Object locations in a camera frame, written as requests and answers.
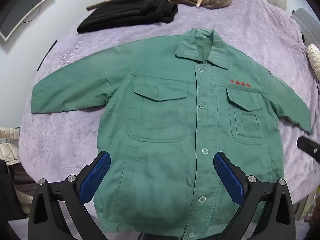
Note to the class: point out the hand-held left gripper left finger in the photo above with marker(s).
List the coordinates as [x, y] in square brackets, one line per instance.
[96, 177]

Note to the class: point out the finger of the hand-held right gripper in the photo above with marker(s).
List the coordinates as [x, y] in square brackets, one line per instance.
[310, 147]

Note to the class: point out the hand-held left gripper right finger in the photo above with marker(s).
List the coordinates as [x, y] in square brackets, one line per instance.
[228, 180]

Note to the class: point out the green button-up jacket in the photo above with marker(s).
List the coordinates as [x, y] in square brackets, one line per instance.
[170, 120]

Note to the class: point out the black folded clothes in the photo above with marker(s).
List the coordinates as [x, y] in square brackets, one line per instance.
[125, 12]

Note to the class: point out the dark clothing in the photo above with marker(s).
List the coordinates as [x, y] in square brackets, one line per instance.
[10, 192]

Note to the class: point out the white knitted cloth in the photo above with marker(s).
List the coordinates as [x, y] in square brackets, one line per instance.
[315, 58]

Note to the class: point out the cream puffer jacket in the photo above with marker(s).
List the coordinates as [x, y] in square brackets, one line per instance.
[8, 151]

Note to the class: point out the purple plush blanket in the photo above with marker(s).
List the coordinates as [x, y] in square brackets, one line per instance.
[250, 20]

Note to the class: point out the curved monitor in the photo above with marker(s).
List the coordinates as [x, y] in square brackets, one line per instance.
[17, 7]

